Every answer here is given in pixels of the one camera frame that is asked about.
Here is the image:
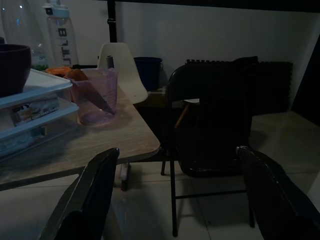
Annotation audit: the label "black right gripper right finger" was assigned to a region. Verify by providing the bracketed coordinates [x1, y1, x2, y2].
[236, 146, 320, 240]

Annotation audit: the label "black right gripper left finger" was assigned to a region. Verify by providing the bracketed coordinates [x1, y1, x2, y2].
[39, 147, 120, 240]

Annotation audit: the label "light wood table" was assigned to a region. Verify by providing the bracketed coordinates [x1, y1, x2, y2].
[0, 67, 161, 193]

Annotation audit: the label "kitchen knife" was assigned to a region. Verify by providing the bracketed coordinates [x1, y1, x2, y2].
[71, 78, 117, 116]

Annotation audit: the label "printed food pack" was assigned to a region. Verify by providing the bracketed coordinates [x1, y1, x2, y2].
[10, 99, 60, 127]

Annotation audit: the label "black folding chair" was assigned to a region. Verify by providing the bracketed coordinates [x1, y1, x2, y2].
[160, 63, 256, 238]

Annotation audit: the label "purple clear measuring jug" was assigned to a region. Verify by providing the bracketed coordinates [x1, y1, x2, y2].
[66, 68, 119, 126]

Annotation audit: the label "black foam floor mats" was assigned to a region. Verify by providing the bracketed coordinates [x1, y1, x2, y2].
[185, 55, 294, 116]

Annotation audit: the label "orange carrot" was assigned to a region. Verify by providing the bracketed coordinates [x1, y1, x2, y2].
[65, 69, 89, 82]
[45, 66, 74, 76]

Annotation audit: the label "white shell chair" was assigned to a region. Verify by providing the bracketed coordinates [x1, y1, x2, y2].
[96, 42, 149, 105]
[174, 97, 201, 129]

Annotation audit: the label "blue bucket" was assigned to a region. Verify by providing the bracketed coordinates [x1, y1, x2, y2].
[133, 56, 164, 92]

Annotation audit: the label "clear bottle with white cap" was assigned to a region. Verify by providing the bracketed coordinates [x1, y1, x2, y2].
[41, 0, 81, 67]

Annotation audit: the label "large clear plastic bottle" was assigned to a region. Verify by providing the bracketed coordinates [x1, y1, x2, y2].
[0, 0, 52, 69]

